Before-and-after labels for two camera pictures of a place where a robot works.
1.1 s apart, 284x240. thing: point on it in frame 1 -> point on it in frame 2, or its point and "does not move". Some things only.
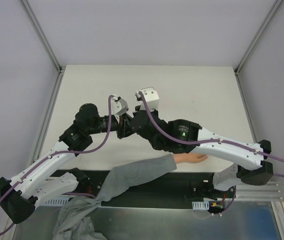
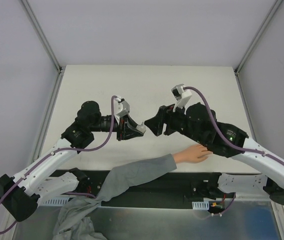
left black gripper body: x=119 y=128 does not move
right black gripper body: x=132 y=119 -> x=162 y=120
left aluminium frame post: x=42 y=37 does not move
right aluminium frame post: x=273 y=11 does not move
